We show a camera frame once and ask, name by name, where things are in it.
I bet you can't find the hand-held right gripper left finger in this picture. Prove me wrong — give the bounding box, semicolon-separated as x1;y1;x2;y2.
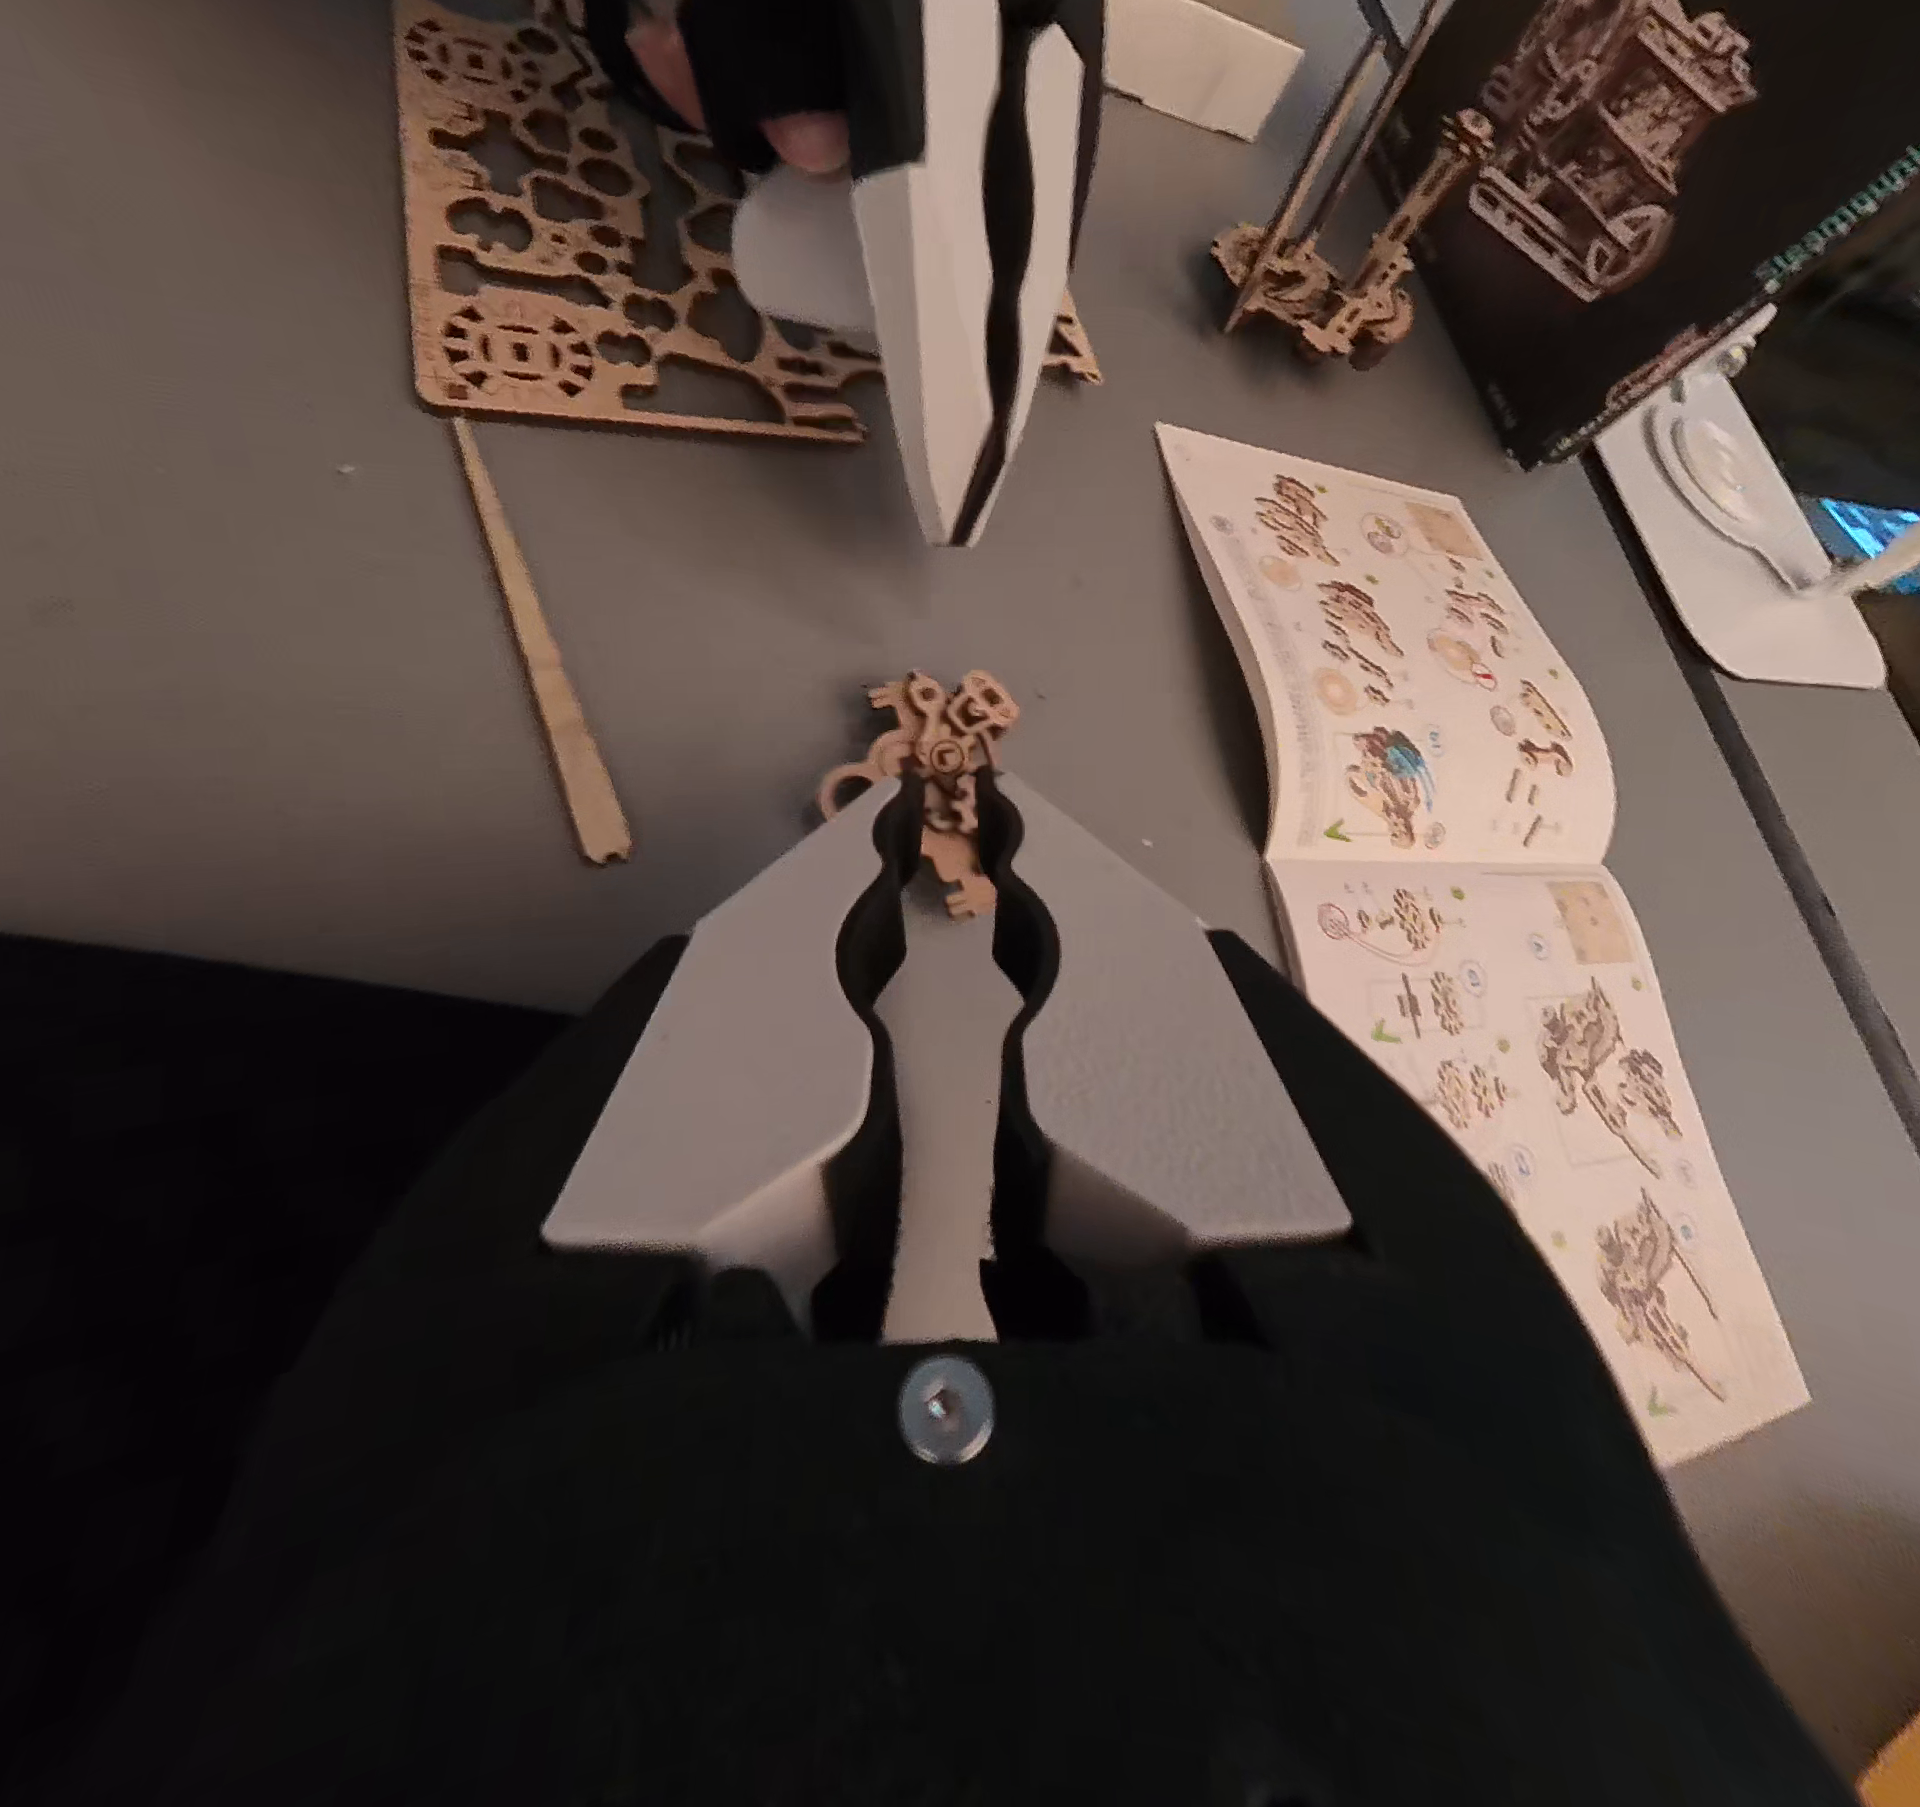
539;775;922;1343

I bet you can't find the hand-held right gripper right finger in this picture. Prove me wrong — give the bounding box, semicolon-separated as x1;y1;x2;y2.
981;769;1354;1343

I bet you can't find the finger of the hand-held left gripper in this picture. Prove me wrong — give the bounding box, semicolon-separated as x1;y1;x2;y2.
958;27;1090;553
849;0;1007;553

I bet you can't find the small wooden gear assembly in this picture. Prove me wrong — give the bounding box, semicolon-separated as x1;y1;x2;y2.
816;668;1025;926

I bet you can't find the partly built wooden model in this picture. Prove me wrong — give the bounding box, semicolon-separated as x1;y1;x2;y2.
1210;0;1451;374

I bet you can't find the black model kit box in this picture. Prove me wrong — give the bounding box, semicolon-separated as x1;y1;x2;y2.
1372;0;1920;475

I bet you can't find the person's left hand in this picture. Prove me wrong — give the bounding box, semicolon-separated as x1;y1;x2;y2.
530;0;856;176

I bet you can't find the white cardboard tray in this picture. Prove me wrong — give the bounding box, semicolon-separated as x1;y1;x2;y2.
1104;0;1305;146

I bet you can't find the open instruction booklet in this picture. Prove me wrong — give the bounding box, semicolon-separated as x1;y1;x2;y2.
1154;423;1812;1468

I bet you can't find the thin wooden stick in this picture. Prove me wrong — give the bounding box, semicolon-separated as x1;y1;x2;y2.
451;422;636;868

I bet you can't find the black quilted pad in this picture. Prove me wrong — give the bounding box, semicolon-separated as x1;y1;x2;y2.
0;933;585;1807

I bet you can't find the laser-cut wooden sheet with gear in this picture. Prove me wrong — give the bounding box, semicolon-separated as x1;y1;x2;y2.
388;0;891;455

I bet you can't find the white round device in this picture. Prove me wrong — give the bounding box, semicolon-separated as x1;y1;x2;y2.
1590;308;1920;695

